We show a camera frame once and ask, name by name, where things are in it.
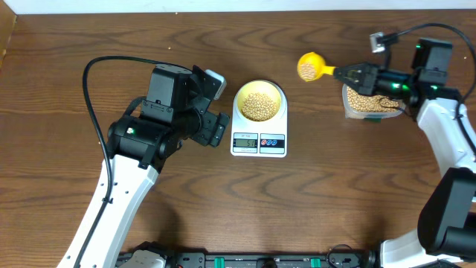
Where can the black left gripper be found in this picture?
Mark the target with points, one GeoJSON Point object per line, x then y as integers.
{"type": "Point", "coordinates": [213, 128]}

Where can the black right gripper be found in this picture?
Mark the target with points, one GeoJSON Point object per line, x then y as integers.
{"type": "Point", "coordinates": [367, 75]}

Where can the yellow measuring scoop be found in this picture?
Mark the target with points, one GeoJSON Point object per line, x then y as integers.
{"type": "Point", "coordinates": [312, 66]}

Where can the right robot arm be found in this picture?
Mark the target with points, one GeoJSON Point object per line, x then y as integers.
{"type": "Point", "coordinates": [445, 230]}

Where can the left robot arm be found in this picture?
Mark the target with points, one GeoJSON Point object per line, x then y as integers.
{"type": "Point", "coordinates": [152, 128]}

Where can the white kitchen scale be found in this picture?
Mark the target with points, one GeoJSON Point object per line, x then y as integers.
{"type": "Point", "coordinates": [260, 139]}

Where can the soybeans in yellow bowl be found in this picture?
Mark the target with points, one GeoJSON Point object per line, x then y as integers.
{"type": "Point", "coordinates": [259, 107]}

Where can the yellow bowl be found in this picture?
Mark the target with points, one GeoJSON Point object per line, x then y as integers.
{"type": "Point", "coordinates": [261, 86]}

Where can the clear plastic container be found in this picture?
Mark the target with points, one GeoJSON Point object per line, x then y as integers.
{"type": "Point", "coordinates": [351, 113]}

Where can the pile of soybeans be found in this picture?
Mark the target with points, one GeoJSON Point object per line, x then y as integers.
{"type": "Point", "coordinates": [375, 103]}

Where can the green tape strip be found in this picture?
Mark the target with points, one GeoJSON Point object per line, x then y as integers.
{"type": "Point", "coordinates": [374, 120]}

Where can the cardboard side panel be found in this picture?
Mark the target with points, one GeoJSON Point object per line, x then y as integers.
{"type": "Point", "coordinates": [7, 24]}

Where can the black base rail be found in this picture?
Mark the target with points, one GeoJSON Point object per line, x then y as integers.
{"type": "Point", "coordinates": [154, 255]}

